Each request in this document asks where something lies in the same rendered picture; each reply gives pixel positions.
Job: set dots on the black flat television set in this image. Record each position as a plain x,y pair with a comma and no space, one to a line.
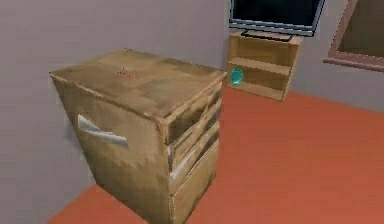
276,13

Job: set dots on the tan wooden chest of drawers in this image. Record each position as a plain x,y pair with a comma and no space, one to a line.
140,100

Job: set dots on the tan wooden open shelf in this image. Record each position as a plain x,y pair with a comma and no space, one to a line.
263,65

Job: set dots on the teal round object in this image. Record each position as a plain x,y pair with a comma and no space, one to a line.
236,76

